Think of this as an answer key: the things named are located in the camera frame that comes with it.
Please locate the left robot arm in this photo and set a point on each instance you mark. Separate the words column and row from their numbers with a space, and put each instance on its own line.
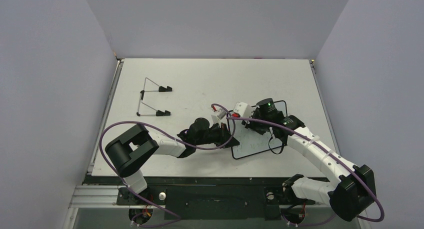
column 127, row 153

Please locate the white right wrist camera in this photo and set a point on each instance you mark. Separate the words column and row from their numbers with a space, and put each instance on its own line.
column 242, row 110

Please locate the black framed small whiteboard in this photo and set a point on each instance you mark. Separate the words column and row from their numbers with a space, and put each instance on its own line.
column 256, row 137

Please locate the aluminium frame rail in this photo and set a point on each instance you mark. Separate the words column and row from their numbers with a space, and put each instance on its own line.
column 104, row 113

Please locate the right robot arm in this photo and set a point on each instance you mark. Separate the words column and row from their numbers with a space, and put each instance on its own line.
column 350, row 189

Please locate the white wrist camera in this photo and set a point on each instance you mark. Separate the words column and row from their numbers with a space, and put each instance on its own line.
column 242, row 110
column 217, row 117

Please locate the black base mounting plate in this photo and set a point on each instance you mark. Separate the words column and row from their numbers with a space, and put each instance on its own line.
column 223, row 198

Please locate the wire whiteboard stand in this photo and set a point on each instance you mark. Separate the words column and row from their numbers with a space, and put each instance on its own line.
column 149, row 99

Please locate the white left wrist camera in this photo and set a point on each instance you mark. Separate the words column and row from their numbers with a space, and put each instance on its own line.
column 217, row 117

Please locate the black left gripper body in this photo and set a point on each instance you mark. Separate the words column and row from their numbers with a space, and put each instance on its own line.
column 217, row 136

